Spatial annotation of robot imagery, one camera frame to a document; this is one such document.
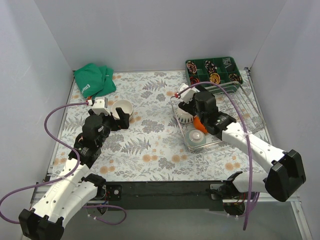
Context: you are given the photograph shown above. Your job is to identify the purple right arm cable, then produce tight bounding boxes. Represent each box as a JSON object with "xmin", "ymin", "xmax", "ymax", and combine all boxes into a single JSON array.
[{"xmin": 174, "ymin": 81, "xmax": 261, "ymax": 231}]

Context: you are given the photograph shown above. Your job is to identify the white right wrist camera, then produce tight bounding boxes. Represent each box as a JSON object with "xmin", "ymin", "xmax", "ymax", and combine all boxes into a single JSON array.
[{"xmin": 174, "ymin": 83, "xmax": 199, "ymax": 104}]

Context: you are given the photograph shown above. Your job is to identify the dark patterned scrunchie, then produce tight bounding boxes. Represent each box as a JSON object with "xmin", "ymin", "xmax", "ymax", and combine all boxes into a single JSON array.
[{"xmin": 228, "ymin": 73, "xmax": 243, "ymax": 84}]

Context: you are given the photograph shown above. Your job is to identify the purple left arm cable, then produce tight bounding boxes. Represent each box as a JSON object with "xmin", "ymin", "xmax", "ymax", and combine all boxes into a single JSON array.
[{"xmin": 0, "ymin": 102, "xmax": 127, "ymax": 225}]

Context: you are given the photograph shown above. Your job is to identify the floral patterned table mat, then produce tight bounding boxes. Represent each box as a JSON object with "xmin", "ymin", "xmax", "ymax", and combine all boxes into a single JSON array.
[{"xmin": 58, "ymin": 70, "xmax": 256, "ymax": 182}]

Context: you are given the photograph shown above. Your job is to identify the yellow black hair tie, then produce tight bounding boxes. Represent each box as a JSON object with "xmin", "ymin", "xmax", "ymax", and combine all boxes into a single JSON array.
[{"xmin": 209, "ymin": 73, "xmax": 221, "ymax": 86}]

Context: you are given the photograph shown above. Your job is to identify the white plain bowl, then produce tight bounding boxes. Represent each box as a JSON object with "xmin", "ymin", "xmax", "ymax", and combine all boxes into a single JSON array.
[{"xmin": 111, "ymin": 100, "xmax": 134, "ymax": 119}]

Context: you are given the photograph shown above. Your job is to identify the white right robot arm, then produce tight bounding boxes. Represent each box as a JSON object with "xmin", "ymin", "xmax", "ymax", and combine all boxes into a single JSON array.
[{"xmin": 175, "ymin": 89, "xmax": 306, "ymax": 202}]

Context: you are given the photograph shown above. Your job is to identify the green folded cloth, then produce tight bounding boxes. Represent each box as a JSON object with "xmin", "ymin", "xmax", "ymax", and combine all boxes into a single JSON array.
[{"xmin": 73, "ymin": 63, "xmax": 117, "ymax": 99}]

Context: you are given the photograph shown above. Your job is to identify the green compartment organizer tray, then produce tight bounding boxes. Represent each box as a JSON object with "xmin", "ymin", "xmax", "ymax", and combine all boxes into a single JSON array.
[{"xmin": 185, "ymin": 56, "xmax": 244, "ymax": 92}]

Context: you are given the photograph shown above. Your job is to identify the metal wire dish rack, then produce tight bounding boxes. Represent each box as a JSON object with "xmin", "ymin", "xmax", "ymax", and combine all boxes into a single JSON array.
[{"xmin": 170, "ymin": 85, "xmax": 268, "ymax": 152}]

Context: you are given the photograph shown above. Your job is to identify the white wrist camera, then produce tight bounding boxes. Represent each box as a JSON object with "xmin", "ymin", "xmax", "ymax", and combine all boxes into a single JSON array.
[
  {"xmin": 174, "ymin": 83, "xmax": 199, "ymax": 104},
  {"xmin": 86, "ymin": 96, "xmax": 111, "ymax": 116}
]

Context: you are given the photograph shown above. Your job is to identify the pale green ribbed bowl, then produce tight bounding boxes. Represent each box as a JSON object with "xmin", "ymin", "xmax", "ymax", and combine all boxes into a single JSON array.
[{"xmin": 185, "ymin": 129, "xmax": 207, "ymax": 151}]

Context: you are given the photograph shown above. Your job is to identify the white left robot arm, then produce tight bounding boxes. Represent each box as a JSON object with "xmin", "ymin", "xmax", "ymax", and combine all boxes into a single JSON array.
[{"xmin": 18, "ymin": 107, "xmax": 130, "ymax": 240}]

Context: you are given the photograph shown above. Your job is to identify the pink black scrunchie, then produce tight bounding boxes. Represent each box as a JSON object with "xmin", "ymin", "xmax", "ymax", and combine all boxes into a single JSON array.
[{"xmin": 186, "ymin": 61, "xmax": 197, "ymax": 75}]

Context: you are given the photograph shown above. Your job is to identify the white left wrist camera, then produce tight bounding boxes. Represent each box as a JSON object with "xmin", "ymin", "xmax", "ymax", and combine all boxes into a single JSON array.
[{"xmin": 86, "ymin": 96, "xmax": 111, "ymax": 116}]

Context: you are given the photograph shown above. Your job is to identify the white bowl blue leaf pattern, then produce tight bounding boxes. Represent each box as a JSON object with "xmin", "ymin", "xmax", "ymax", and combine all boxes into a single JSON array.
[{"xmin": 175, "ymin": 107, "xmax": 194, "ymax": 124}]

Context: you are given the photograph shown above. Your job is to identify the orange bowl black inside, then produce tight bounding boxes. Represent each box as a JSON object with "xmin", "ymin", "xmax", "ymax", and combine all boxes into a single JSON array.
[{"xmin": 193, "ymin": 116, "xmax": 208, "ymax": 134}]

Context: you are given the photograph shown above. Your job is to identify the black white scrunchie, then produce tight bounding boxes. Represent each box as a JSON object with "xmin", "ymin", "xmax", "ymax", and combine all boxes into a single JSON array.
[{"xmin": 204, "ymin": 60, "xmax": 217, "ymax": 74}]

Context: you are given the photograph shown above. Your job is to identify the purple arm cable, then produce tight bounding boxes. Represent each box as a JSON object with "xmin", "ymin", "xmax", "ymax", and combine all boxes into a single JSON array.
[
  {"xmin": 0, "ymin": 102, "xmax": 127, "ymax": 225},
  {"xmin": 174, "ymin": 81, "xmax": 261, "ymax": 231}
]

